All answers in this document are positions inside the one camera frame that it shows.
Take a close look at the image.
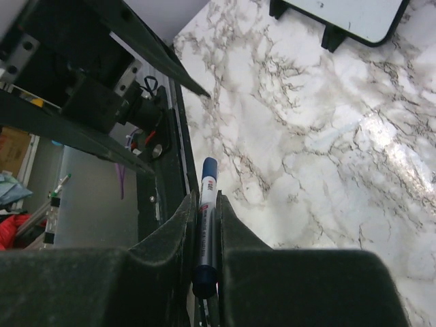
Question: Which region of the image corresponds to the black framed whiteboard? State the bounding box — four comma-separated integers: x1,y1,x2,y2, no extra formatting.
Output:
269,0,409,52

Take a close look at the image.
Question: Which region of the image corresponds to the blue marker cap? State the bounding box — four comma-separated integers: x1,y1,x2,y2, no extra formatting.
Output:
202,157,218,180

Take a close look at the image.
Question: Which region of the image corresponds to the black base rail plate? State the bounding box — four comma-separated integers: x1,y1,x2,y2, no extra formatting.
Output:
137,80,201,326

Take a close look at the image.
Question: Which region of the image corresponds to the white whiteboard marker pen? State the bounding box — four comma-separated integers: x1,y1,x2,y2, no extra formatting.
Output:
192,169,217,299

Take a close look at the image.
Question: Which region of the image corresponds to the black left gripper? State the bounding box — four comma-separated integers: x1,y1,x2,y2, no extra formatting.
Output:
1,0,209,176

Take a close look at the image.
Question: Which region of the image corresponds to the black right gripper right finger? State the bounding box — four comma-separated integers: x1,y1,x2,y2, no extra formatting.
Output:
217,195,409,326

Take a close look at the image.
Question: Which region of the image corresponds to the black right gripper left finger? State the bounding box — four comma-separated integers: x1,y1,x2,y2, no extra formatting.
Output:
1,193,198,326

